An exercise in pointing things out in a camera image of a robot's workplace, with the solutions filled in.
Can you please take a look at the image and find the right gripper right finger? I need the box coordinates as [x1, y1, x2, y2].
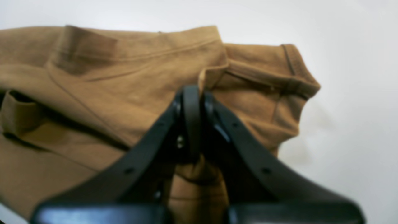
[203, 92, 365, 224]

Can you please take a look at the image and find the brown t-shirt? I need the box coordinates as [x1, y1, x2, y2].
[1, 26, 320, 219]

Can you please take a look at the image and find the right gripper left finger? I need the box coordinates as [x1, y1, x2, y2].
[30, 86, 201, 224]

